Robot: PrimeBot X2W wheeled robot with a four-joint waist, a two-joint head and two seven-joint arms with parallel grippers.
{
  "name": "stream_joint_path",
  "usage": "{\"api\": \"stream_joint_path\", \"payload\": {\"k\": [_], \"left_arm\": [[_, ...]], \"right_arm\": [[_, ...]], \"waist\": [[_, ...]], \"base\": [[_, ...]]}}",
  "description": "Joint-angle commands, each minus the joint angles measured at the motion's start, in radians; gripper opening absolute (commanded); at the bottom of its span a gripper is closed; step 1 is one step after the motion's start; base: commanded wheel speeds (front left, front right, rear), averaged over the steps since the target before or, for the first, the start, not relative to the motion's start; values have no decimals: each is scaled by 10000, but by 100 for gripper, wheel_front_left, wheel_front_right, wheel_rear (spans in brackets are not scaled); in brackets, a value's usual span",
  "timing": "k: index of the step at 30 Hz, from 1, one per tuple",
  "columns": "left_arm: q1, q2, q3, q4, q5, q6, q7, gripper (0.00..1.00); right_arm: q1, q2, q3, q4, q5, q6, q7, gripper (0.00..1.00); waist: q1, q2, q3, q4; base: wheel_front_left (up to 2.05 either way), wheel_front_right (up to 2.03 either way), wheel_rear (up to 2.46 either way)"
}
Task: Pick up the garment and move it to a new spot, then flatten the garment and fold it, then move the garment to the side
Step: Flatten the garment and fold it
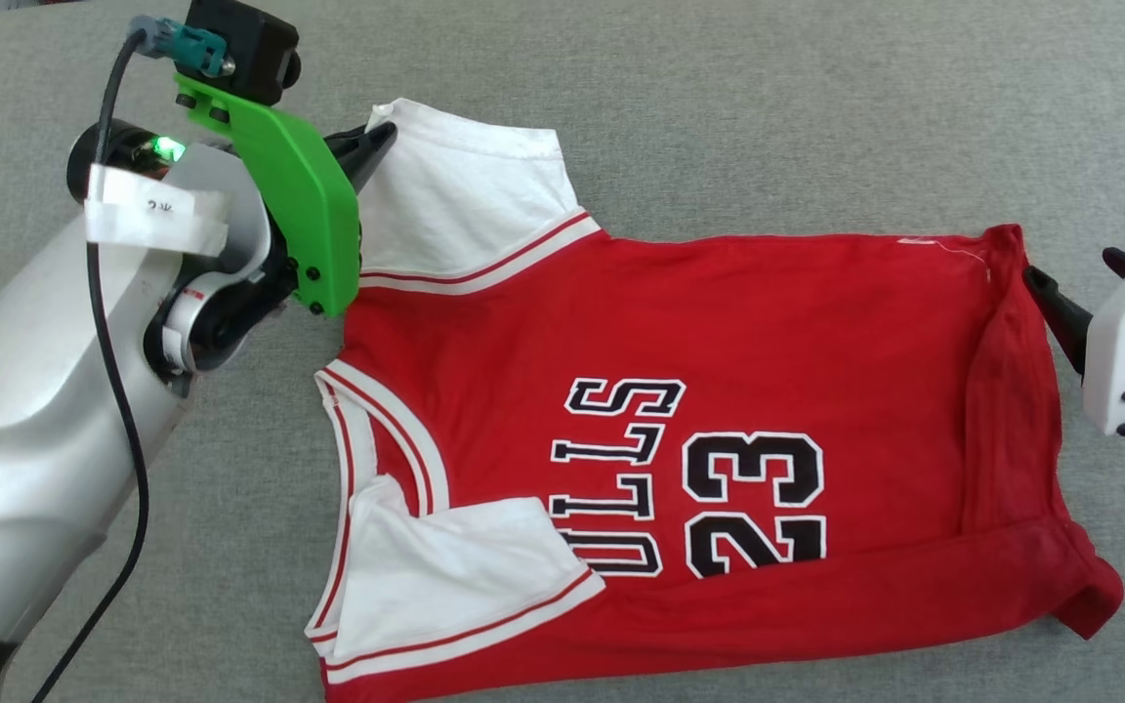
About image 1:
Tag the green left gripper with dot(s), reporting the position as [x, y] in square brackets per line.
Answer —
[299, 195]

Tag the red basketball jersey white sleeves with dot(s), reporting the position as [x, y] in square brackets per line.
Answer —
[768, 322]

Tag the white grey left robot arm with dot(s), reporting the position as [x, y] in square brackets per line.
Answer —
[25, 391]

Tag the white paper tag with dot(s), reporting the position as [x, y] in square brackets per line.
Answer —
[152, 210]

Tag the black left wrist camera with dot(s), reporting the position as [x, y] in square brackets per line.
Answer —
[250, 44]

